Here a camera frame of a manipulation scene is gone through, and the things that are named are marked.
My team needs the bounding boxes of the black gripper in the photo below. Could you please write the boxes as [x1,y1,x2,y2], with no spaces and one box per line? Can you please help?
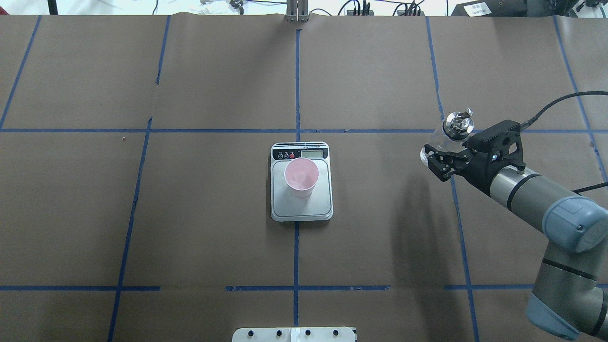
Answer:
[424,145,504,196]

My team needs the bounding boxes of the clear glass sauce dispenser bottle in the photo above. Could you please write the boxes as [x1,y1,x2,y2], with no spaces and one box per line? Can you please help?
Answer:
[427,108,474,153]

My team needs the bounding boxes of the pink plastic cup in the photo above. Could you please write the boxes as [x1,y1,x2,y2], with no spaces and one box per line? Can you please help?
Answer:
[283,158,319,197]

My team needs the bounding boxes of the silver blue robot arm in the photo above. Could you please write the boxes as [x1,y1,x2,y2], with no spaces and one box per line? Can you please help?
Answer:
[421,143,608,341]

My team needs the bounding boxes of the silver digital kitchen scale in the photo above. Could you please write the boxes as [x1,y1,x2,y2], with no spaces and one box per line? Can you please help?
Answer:
[269,142,333,222]

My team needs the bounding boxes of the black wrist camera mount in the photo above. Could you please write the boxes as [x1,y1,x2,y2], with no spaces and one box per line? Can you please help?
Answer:
[465,120,526,173]

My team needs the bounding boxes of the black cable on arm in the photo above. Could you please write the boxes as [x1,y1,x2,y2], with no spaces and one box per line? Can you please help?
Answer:
[520,91,608,195]

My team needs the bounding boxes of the aluminium frame post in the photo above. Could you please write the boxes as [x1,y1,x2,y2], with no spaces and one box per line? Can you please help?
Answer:
[285,0,310,22]

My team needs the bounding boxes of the white camera pole with base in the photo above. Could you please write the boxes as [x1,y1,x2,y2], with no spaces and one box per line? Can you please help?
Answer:
[232,326,358,342]

